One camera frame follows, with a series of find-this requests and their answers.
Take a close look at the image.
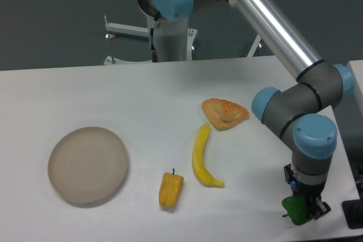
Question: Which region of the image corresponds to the beige round plate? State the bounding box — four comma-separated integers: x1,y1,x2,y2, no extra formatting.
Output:
48,127,129,208

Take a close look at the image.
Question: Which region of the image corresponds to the green toy pepper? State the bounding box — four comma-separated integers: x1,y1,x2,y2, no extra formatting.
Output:
281,194,312,226

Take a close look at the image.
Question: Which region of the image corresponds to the black device at edge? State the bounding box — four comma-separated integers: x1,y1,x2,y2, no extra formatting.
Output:
341,199,362,230

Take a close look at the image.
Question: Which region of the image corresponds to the yellow toy banana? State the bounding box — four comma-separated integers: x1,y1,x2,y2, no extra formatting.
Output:
192,123,225,188

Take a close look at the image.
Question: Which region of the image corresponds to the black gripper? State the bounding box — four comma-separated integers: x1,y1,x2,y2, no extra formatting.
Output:
284,163,331,220

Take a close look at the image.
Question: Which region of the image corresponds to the white robot stand frame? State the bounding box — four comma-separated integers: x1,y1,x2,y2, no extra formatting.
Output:
102,15,265,66

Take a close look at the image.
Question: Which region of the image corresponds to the black cable with connector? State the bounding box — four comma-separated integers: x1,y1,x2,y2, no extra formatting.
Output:
149,11,161,63

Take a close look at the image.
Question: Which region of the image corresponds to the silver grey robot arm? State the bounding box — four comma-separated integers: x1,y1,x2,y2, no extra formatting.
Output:
138,0,354,226

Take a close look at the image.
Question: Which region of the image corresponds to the yellow toy pepper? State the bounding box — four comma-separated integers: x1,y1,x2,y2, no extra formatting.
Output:
159,168,184,209

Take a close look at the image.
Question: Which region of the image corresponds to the toy pastry turnover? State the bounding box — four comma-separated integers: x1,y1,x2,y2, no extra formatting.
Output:
201,98,250,131

